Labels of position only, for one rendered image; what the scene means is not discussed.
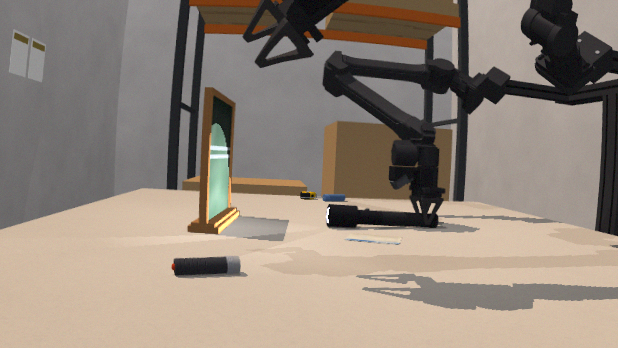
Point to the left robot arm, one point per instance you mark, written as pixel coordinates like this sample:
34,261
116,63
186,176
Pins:
556,34

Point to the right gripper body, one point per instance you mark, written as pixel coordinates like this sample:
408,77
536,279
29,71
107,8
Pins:
423,192

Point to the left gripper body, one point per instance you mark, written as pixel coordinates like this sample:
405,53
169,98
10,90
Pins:
291,9

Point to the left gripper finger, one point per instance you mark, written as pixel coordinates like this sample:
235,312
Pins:
263,5
283,29

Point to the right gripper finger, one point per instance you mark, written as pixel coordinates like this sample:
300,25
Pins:
414,200
423,201

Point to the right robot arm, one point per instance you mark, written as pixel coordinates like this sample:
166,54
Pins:
404,152

